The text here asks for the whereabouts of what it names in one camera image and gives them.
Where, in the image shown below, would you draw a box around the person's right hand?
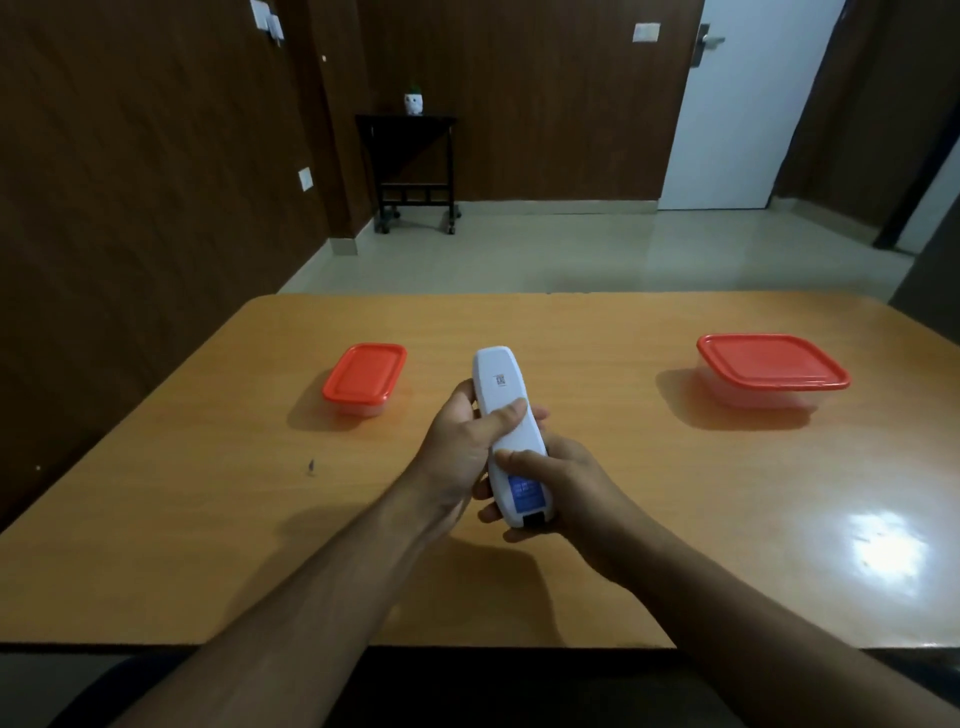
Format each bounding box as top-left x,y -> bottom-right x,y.
473,408 -> 655,588

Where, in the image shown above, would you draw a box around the person's left hand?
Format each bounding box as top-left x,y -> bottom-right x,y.
404,377 -> 530,530

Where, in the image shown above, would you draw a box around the white remote control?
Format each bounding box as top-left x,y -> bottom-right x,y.
471,345 -> 558,530

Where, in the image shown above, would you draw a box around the small clear plastic container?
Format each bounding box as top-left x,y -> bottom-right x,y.
323,389 -> 396,420

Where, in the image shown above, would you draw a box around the small red lid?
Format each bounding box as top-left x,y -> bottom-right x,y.
322,343 -> 409,407

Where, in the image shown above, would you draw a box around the large clear plastic container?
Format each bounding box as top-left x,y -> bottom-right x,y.
697,356 -> 823,412

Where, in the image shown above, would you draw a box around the large red lid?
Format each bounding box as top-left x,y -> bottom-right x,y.
696,333 -> 852,393

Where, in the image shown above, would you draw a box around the person's left forearm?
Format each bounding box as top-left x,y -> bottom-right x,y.
108,487 -> 459,728

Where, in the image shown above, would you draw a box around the person's right forearm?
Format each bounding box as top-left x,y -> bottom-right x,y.
599,521 -> 960,728

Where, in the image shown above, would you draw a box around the person's legs in dark trousers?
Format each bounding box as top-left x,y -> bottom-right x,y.
48,646 -> 960,728

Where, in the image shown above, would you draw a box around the low wooden table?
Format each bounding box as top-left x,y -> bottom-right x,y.
0,290 -> 960,652

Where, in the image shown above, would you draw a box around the black side table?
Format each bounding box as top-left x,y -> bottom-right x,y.
354,113 -> 462,235

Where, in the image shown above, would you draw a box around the white door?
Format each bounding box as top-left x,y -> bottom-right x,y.
658,0 -> 847,212

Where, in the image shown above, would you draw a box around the white switch with plug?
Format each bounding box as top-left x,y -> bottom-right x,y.
249,0 -> 285,43

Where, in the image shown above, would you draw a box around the silver door handle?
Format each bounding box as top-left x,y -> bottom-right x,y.
688,23 -> 727,69

